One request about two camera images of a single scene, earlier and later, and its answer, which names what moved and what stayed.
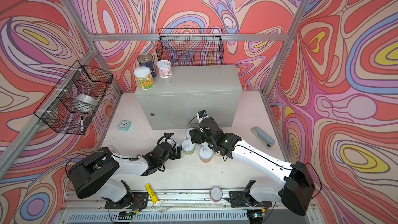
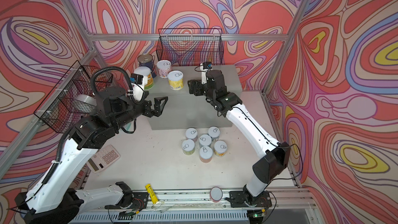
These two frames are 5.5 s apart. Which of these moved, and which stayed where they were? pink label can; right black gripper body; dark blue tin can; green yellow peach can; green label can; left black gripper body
Moved: right black gripper body; left black gripper body
Stayed: pink label can; dark blue tin can; green yellow peach can; green label can
